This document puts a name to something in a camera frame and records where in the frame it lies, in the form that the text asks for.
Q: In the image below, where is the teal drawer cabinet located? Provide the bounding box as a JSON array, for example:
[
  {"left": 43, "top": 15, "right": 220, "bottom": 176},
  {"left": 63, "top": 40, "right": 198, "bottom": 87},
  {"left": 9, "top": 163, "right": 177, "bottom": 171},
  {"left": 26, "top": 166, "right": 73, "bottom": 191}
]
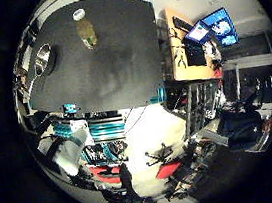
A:
[{"left": 87, "top": 114, "right": 128, "bottom": 144}]

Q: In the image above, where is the wooden desk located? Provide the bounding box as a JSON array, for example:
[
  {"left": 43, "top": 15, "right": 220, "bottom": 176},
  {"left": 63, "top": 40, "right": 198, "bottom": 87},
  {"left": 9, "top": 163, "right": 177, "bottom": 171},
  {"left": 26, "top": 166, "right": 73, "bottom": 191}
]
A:
[{"left": 163, "top": 2, "right": 224, "bottom": 84}]

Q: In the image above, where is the round metal bowl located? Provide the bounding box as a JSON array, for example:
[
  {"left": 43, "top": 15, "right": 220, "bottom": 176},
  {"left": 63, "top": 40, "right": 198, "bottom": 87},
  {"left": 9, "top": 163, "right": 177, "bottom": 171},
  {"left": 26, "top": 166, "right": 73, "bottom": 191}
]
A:
[{"left": 30, "top": 41, "right": 61, "bottom": 78}]

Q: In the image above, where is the clear bottle with white cap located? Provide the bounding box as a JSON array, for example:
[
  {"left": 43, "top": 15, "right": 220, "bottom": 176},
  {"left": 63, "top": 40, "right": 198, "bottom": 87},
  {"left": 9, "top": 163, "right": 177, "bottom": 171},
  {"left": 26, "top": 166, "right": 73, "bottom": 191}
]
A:
[{"left": 72, "top": 6, "right": 100, "bottom": 53}]

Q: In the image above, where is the small blue-lit monitor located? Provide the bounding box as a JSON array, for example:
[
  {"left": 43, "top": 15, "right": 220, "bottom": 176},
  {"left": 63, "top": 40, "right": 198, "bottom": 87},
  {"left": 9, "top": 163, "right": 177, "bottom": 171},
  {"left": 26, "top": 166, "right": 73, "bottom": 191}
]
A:
[{"left": 183, "top": 19, "right": 216, "bottom": 47}]

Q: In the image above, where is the large blue-lit monitor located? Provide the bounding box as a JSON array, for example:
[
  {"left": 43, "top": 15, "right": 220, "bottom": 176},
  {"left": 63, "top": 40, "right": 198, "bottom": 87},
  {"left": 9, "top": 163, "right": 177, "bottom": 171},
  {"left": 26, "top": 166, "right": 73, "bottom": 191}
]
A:
[{"left": 200, "top": 6, "right": 241, "bottom": 50}]

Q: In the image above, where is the red flat case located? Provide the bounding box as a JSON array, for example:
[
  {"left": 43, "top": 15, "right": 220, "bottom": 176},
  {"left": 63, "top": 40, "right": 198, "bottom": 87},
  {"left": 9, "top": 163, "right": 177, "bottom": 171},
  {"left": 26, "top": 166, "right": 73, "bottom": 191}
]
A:
[{"left": 88, "top": 162, "right": 124, "bottom": 188}]

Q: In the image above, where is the metal shelf rack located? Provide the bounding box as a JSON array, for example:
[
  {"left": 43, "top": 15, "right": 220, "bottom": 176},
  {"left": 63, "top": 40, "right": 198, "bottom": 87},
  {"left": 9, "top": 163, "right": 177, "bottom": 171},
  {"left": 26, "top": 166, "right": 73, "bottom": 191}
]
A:
[{"left": 178, "top": 78, "right": 228, "bottom": 139}]

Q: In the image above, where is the black star chair base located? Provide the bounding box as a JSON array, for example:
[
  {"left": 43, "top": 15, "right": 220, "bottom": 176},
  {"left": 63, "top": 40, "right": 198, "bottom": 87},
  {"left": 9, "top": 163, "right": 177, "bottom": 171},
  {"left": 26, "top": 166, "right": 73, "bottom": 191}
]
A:
[{"left": 143, "top": 141, "right": 176, "bottom": 169}]

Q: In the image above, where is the black dark screen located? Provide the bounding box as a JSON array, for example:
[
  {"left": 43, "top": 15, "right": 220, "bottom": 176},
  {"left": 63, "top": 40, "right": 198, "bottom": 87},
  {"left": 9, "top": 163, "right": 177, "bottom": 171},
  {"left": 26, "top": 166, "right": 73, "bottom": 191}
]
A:
[{"left": 182, "top": 36, "right": 208, "bottom": 70}]

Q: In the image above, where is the red chair seat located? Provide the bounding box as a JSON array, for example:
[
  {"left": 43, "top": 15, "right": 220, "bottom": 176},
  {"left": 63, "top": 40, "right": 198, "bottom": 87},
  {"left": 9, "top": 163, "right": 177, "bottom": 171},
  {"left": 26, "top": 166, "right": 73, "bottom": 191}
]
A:
[{"left": 154, "top": 160, "right": 184, "bottom": 180}]

